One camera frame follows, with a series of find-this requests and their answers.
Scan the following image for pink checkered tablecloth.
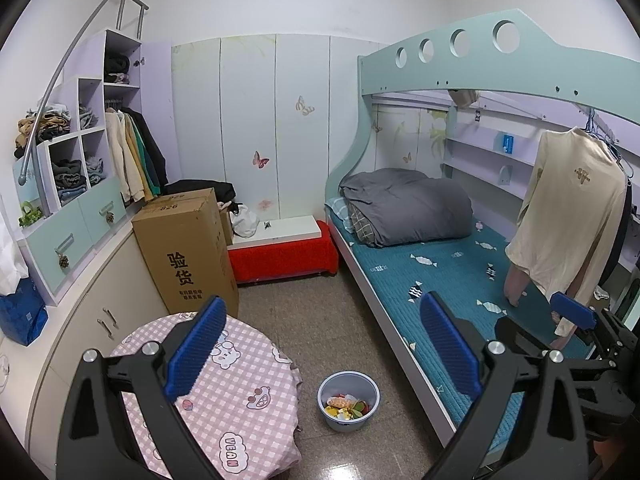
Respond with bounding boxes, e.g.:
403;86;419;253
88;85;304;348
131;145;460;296
107;311;305;480

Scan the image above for green felt leaf ornament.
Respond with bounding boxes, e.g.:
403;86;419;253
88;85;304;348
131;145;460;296
348;400;370;419

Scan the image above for large brown cardboard box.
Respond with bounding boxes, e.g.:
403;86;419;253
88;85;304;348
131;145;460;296
132;188;240;318

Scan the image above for red covered low bench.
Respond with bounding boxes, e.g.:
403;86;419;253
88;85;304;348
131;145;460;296
228;220;338;285

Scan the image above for plaid pillow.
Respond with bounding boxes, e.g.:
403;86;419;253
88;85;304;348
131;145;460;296
326;197;375;247

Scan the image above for white plastic bag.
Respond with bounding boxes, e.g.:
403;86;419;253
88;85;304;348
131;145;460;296
230;204;259;238

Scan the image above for metal curved handrail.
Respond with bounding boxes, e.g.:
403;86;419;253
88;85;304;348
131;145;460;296
14;0;153;195

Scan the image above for purple teal shelf unit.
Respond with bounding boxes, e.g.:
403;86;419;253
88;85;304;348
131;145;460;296
17;42;182;304

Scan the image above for white paper shopping bag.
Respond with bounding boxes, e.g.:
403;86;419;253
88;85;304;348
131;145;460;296
0;204;29;296

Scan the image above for cream low cabinet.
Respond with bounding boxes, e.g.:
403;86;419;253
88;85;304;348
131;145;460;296
1;222;167;479

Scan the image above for teal bunk bed frame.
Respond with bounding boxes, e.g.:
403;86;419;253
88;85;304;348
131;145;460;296
324;10;639;198

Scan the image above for cream hanging sweater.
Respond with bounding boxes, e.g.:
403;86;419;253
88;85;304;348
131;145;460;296
503;128;628;307

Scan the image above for teal bunk bed mattress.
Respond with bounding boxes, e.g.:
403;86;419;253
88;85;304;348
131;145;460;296
326;200;555;444

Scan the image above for hanging clothes on rail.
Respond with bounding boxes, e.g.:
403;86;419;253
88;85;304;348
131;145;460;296
105;107;166;203

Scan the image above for blue shopping bag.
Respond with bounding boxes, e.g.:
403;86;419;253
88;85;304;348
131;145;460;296
0;278;49;347

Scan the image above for grey folded duvet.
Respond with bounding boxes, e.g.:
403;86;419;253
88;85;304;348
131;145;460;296
340;168;474;248

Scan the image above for black clothing pile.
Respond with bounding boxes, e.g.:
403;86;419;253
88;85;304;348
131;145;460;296
163;179;236;203

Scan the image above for blue plastic trash bucket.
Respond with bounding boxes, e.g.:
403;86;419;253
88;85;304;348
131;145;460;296
317;370;381;434

